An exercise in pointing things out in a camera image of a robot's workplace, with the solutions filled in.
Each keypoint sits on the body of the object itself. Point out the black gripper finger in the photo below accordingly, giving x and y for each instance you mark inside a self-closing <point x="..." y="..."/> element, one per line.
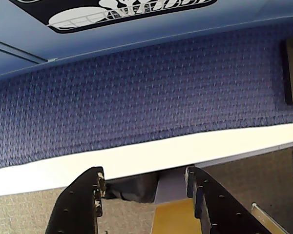
<point x="222" y="212"/>
<point x="78" y="200"/>

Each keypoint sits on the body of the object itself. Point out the white base board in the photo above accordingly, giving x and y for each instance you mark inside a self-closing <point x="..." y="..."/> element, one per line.
<point x="63" y="170"/>

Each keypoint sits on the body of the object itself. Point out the yellow block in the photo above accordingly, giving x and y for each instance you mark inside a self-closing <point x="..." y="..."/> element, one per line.
<point x="173" y="217"/>

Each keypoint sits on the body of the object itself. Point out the black cloth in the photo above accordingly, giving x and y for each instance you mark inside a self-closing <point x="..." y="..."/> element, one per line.
<point x="131" y="189"/>

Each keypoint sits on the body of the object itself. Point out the blue woven floor mat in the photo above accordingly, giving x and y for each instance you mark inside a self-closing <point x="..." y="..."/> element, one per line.
<point x="136" y="97"/>

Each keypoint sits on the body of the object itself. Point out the blue dishwasher door with print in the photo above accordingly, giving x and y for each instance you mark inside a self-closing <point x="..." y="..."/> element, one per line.
<point x="161" y="29"/>

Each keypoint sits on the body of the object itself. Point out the blue toy kitchen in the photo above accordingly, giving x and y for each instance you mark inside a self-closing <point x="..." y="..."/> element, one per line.
<point x="234" y="22"/>

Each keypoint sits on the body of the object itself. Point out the silver metal bracket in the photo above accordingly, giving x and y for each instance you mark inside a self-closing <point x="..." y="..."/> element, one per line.
<point x="266" y="219"/>

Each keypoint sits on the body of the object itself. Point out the grey post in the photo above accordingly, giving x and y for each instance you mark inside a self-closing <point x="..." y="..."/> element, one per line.
<point x="171" y="187"/>

